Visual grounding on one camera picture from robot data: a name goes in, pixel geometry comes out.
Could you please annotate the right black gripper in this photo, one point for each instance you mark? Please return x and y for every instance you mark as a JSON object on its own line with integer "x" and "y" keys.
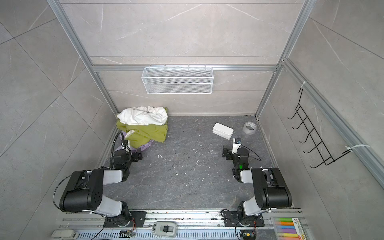
{"x": 227, "y": 152}

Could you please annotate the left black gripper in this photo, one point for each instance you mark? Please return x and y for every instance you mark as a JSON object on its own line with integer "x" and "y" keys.
{"x": 136, "y": 156}

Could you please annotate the purple cloth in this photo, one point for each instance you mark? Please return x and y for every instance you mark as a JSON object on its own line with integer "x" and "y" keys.
{"x": 141, "y": 148}

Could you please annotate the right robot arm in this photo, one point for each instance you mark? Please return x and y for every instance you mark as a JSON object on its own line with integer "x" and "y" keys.
{"x": 270, "y": 188}

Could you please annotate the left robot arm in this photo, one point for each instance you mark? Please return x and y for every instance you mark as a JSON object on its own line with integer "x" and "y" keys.
{"x": 84, "y": 190}

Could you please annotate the green cloth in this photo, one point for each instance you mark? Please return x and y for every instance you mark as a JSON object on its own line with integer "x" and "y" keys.
{"x": 139, "y": 135}

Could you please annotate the white cloth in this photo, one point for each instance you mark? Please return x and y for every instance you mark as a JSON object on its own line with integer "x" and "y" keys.
{"x": 143, "y": 116}

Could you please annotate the white rectangular box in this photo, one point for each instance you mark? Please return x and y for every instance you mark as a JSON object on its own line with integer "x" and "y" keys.
{"x": 223, "y": 131}

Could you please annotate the clear tape roll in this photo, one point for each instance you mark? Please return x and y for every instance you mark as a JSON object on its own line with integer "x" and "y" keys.
{"x": 250, "y": 128}

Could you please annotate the grey handheld device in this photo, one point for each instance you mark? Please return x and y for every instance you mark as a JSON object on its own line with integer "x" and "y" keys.
{"x": 165, "y": 229}

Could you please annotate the marker pen pack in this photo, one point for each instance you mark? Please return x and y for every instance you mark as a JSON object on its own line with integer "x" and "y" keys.
{"x": 289, "y": 229}

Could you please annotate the white power adapter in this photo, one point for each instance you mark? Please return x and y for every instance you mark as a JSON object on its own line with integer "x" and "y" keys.
{"x": 66, "y": 234}

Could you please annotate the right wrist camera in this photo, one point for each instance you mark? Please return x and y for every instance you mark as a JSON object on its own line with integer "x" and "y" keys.
{"x": 237, "y": 143}

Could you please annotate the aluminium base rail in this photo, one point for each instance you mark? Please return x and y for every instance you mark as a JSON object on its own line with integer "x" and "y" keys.
{"x": 203, "y": 224}

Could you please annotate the white wire mesh basket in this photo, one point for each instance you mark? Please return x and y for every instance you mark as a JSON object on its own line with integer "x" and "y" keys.
{"x": 178, "y": 80}

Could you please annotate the black wire hook rack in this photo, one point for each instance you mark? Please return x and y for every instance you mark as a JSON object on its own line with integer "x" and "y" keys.
{"x": 313, "y": 136}

